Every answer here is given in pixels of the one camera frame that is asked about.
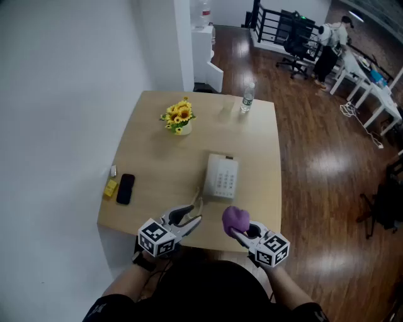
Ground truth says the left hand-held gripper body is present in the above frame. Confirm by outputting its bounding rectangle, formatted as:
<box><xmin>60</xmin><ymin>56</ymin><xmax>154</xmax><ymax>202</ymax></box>
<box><xmin>137</xmin><ymin>211</ymin><xmax>191</xmax><ymax>259</ymax></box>

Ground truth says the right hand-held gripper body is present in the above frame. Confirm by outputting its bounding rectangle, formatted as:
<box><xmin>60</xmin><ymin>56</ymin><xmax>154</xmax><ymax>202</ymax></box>
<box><xmin>241</xmin><ymin>228</ymin><xmax>291</xmax><ymax>269</ymax></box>

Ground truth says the purple cloth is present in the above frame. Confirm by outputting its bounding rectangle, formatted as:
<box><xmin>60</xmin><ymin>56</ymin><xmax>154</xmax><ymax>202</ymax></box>
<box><xmin>221</xmin><ymin>206</ymin><xmax>251</xmax><ymax>240</ymax></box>

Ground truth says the person's left forearm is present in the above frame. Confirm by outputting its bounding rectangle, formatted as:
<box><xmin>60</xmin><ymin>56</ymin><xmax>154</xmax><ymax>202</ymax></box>
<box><xmin>102</xmin><ymin>251</ymin><xmax>160</xmax><ymax>299</ymax></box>

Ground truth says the person's right forearm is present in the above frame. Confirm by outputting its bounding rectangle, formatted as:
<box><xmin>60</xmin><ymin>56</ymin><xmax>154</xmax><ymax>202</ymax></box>
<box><xmin>266</xmin><ymin>264</ymin><xmax>316</xmax><ymax>311</ymax></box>

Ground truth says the black wristwatch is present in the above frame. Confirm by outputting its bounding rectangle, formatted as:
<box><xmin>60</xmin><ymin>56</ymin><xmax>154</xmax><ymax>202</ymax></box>
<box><xmin>131</xmin><ymin>250</ymin><xmax>157</xmax><ymax>272</ymax></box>

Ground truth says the black smartphone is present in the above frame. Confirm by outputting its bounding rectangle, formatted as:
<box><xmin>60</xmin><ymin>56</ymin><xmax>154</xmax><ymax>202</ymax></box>
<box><xmin>116</xmin><ymin>173</ymin><xmax>136</xmax><ymax>206</ymax></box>

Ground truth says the white telephone base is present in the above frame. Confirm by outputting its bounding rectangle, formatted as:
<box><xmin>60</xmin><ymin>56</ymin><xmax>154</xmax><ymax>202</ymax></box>
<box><xmin>203</xmin><ymin>153</ymin><xmax>239</xmax><ymax>200</ymax></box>

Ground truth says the person's black shirt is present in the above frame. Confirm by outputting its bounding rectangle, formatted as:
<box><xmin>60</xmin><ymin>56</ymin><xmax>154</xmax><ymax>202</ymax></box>
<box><xmin>82</xmin><ymin>258</ymin><xmax>331</xmax><ymax>322</ymax></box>

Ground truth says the small yellow box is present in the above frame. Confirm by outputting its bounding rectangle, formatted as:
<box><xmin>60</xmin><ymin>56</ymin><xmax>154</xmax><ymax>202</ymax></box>
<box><xmin>103</xmin><ymin>179</ymin><xmax>119</xmax><ymax>199</ymax></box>

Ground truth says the yellow sunflower bouquet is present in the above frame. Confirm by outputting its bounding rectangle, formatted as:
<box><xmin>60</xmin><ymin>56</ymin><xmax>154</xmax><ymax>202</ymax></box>
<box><xmin>159</xmin><ymin>96</ymin><xmax>197</xmax><ymax>135</ymax></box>

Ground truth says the translucent plastic cup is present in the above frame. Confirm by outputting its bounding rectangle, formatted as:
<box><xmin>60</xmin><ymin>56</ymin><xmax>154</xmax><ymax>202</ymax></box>
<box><xmin>220</xmin><ymin>95</ymin><xmax>236</xmax><ymax>114</ymax></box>

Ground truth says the black folding stand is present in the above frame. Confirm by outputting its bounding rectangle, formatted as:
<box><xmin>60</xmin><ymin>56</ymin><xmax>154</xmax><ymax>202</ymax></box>
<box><xmin>356</xmin><ymin>157</ymin><xmax>403</xmax><ymax>240</ymax></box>

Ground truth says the clear plastic water bottle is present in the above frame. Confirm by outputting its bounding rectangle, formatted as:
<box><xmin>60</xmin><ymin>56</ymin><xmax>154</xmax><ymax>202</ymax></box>
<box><xmin>240</xmin><ymin>82</ymin><xmax>256</xmax><ymax>114</ymax></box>

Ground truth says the white water dispenser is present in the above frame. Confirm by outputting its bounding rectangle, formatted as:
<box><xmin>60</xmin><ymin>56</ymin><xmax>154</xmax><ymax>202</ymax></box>
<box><xmin>191</xmin><ymin>23</ymin><xmax>225</xmax><ymax>93</ymax></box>

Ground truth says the white desk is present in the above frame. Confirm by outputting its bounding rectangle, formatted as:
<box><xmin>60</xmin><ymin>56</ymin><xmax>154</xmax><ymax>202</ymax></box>
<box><xmin>329</xmin><ymin>51</ymin><xmax>403</xmax><ymax>136</ymax></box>

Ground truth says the black office chair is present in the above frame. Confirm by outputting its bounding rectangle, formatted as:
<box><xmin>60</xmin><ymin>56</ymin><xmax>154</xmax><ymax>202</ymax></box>
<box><xmin>276</xmin><ymin>10</ymin><xmax>317</xmax><ymax>80</ymax></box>

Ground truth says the clear water jug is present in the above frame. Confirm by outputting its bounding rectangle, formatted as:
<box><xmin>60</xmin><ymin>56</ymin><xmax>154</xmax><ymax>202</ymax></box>
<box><xmin>197</xmin><ymin>0</ymin><xmax>212</xmax><ymax>30</ymax></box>

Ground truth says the black metal railing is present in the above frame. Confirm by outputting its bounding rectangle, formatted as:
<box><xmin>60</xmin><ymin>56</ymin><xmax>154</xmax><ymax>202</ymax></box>
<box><xmin>244</xmin><ymin>0</ymin><xmax>325</xmax><ymax>48</ymax></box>

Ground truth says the thin white cable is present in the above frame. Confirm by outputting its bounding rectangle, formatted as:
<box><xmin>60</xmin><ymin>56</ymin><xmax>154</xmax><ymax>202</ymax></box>
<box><xmin>190</xmin><ymin>186</ymin><xmax>205</xmax><ymax>212</ymax></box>

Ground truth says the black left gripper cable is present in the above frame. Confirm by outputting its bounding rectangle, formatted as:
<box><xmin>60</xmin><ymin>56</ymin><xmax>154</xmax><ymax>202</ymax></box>
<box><xmin>143</xmin><ymin>257</ymin><xmax>174</xmax><ymax>298</ymax></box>

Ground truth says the white floor cable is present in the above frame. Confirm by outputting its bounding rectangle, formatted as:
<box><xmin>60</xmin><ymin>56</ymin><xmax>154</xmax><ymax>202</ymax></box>
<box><xmin>339</xmin><ymin>99</ymin><xmax>385</xmax><ymax>150</ymax></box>

